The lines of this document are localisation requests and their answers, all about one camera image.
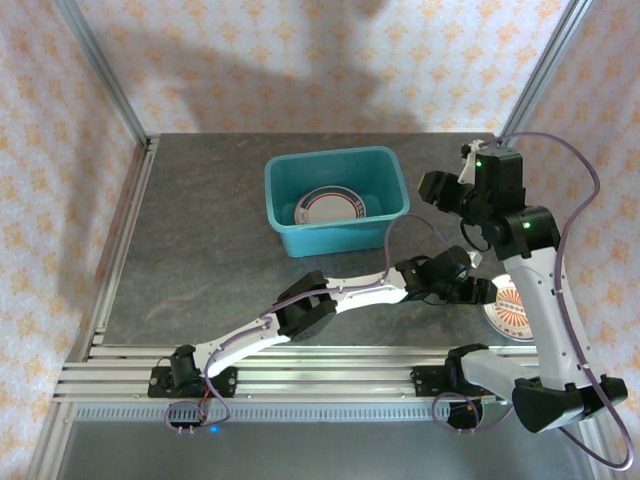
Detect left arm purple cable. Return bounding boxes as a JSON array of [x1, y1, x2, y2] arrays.
[[164, 213, 449, 435]]

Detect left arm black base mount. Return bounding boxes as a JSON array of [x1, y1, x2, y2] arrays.
[[148, 366, 239, 400]]

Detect aluminium side rail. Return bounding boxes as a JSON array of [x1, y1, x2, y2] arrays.
[[64, 134, 161, 364]]

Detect orange sunburst print plate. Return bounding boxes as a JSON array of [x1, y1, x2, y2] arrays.
[[481, 273, 536, 343]]

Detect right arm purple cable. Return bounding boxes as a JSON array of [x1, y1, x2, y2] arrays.
[[430, 131, 632, 471]]

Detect teal rim red ring plate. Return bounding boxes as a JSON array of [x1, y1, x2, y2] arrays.
[[293, 185, 369, 226]]

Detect aluminium mounting rails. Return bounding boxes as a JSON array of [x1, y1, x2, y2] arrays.
[[52, 342, 601, 404]]

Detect grey metal panel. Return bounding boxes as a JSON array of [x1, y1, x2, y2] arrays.
[[37, 419, 616, 480]]

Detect aluminium frame post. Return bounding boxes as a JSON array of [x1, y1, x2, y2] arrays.
[[499, 0, 596, 144], [52, 0, 151, 149]]

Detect teal plastic bin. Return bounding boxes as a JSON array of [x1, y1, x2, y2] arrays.
[[263, 145, 411, 259]]

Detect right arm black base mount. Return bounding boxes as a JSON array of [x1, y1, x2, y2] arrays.
[[410, 364, 504, 400]]

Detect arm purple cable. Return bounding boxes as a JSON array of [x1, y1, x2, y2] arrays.
[[164, 213, 449, 435], [430, 131, 632, 471]]

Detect slotted grey cable duct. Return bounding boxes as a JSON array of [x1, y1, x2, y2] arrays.
[[72, 403, 586, 422]]

